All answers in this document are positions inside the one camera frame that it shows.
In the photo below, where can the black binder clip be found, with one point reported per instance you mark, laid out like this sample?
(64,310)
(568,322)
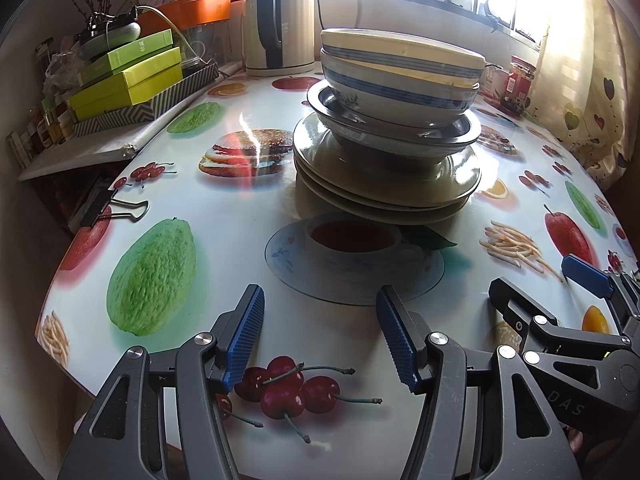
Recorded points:
(107,204)

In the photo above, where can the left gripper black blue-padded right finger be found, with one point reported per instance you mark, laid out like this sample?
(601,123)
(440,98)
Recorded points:
(517,436)

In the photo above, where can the grey oval device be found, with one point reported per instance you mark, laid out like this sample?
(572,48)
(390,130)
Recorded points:
(109,40)

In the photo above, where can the orange box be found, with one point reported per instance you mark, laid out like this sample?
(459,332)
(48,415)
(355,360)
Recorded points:
(185,14)

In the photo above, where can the stainless steel bowl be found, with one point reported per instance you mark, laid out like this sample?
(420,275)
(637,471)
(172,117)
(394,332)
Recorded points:
(356,132)

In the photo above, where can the heart patterned curtain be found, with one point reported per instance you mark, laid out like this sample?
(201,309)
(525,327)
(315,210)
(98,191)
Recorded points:
(586,91)

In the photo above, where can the lower lime green box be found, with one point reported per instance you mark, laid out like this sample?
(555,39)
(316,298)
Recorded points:
(125,82)

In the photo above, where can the upper green box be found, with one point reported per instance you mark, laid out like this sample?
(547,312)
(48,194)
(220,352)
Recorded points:
(125,56)

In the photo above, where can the person's right hand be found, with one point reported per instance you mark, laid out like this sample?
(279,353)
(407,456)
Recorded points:
(575,439)

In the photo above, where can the red-lidded sauce jar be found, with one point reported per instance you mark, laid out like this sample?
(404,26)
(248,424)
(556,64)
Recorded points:
(521,77)

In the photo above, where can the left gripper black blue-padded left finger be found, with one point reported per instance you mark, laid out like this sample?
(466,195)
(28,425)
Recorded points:
(123,434)

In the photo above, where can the white side shelf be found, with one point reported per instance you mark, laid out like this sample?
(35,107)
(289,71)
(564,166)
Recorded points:
(114,145)

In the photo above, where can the large white blue-striped bowl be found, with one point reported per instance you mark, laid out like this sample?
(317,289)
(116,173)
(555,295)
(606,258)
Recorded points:
(394,98)

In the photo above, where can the chevron patterned tray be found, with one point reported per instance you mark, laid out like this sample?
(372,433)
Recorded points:
(143,102)

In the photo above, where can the fruit printed tablecloth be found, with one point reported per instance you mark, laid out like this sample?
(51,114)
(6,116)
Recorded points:
(319,309)

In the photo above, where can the small white blue-striped bowl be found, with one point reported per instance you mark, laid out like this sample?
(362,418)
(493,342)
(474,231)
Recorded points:
(405,54)

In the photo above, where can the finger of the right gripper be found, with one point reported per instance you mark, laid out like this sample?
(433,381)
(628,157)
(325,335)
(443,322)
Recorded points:
(525,316)
(619,291)

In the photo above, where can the white small container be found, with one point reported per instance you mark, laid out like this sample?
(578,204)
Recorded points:
(493,82)

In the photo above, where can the cream plate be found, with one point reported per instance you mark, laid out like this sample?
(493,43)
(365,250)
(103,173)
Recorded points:
(352,169)
(359,199)
(402,218)

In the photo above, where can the cream electric kettle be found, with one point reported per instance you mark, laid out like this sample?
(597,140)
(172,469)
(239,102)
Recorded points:
(277,37)

